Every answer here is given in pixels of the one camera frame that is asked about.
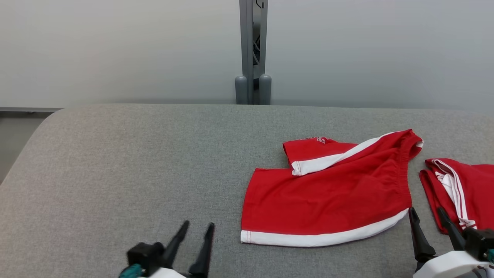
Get grey metal partition post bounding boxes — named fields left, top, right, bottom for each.
left=239, top=0, right=268, bottom=105

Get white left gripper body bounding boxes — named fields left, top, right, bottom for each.
left=148, top=266, right=209, bottom=278

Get red shorts with white trim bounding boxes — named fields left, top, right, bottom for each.
left=240, top=129, right=424, bottom=248

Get grey partition base rail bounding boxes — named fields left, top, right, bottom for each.
left=0, top=107, right=63, bottom=114

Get red basketball jersey number 23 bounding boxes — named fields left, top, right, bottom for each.
left=419, top=158, right=494, bottom=236

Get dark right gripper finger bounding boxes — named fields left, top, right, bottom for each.
left=437, top=207, right=467, bottom=252
left=408, top=206, right=436, bottom=263

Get grey rounded post foot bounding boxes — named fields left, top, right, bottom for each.
left=235, top=75, right=248, bottom=105
left=259, top=74, right=272, bottom=106

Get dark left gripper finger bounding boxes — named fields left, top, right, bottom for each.
left=162, top=220, right=191, bottom=269
left=188, top=222, right=215, bottom=276

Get thin black cable bundle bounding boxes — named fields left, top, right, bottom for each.
left=253, top=0, right=266, bottom=67

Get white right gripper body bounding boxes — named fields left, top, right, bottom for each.
left=413, top=251, right=494, bottom=278

